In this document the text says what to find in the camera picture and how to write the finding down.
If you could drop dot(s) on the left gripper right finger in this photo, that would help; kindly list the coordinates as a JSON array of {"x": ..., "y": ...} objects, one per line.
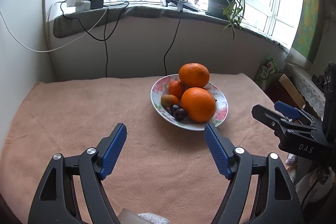
[{"x": 259, "y": 189}]

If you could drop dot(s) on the round orange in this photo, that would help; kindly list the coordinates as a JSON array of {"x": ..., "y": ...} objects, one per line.
[{"x": 194, "y": 75}]

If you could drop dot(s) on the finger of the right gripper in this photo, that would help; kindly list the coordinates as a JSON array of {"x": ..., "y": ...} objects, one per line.
[
  {"x": 286, "y": 110},
  {"x": 279, "y": 124}
]

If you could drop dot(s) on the white lace cloth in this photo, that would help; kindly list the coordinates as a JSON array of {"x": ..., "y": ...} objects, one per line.
[{"x": 310, "y": 92}]

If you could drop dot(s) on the grey windowsill cloth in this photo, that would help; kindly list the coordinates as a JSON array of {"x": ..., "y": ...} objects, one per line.
[{"x": 66, "y": 25}]

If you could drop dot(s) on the pink towel table cover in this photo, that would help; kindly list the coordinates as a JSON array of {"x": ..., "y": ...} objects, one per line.
[{"x": 162, "y": 169}]

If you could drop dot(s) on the potted spider plant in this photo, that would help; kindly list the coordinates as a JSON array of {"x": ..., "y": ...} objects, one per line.
[{"x": 232, "y": 10}]

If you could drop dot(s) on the cardboard box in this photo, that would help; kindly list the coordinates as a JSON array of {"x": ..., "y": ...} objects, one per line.
[{"x": 292, "y": 95}]

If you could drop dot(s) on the dark plum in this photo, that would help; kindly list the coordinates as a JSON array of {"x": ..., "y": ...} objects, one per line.
[
  {"x": 173, "y": 108},
  {"x": 180, "y": 114}
]

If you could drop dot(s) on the large oval orange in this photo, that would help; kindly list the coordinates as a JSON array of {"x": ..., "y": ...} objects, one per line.
[{"x": 199, "y": 104}]

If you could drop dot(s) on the black device on sill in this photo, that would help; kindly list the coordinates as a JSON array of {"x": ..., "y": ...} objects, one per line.
[{"x": 181, "y": 5}]

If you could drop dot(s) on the small mandarin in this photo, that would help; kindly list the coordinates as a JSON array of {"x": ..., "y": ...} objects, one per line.
[{"x": 176, "y": 88}]

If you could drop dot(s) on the left white gloved hand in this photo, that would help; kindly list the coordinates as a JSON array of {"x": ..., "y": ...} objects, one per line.
[{"x": 153, "y": 218}]

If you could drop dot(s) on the floral white plate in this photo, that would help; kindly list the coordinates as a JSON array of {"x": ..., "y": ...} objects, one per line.
[{"x": 161, "y": 87}]

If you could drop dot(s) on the green patterned bag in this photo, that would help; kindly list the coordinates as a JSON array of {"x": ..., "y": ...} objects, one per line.
[{"x": 265, "y": 73}]

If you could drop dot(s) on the green wall map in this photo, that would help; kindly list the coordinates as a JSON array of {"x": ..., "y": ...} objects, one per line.
[{"x": 309, "y": 33}]

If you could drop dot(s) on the tiny kumquat orange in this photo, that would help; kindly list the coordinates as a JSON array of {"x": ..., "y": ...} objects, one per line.
[{"x": 174, "y": 100}]

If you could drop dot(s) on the white power strip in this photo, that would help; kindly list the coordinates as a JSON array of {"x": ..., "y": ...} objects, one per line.
[{"x": 80, "y": 5}]

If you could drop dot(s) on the brown longan fruit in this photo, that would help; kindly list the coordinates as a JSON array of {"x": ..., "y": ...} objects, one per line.
[{"x": 167, "y": 100}]

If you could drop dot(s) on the black power adapter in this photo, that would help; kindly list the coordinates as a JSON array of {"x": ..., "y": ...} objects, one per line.
[{"x": 96, "y": 4}]

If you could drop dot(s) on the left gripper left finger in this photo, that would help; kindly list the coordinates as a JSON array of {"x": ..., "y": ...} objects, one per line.
[{"x": 55, "y": 198}]

